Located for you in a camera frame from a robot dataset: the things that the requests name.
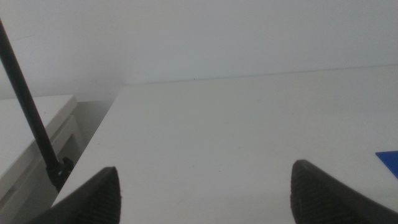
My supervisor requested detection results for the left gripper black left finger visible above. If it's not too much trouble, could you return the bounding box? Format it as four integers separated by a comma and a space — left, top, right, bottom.
26, 166, 122, 224

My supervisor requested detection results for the black pole clamp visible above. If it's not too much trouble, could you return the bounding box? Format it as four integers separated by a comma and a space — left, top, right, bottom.
45, 156, 75, 193

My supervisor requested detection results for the white side table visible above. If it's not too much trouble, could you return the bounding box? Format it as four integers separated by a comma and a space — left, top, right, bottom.
0, 94, 84, 224

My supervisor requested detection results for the black stand pole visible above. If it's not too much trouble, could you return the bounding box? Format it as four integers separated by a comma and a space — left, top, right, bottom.
0, 18, 60, 170

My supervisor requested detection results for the blue rectangular mat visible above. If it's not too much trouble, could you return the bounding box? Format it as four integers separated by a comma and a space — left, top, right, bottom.
374, 150, 398, 180

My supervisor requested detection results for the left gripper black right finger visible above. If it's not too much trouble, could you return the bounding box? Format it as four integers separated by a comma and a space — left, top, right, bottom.
289, 159, 398, 224

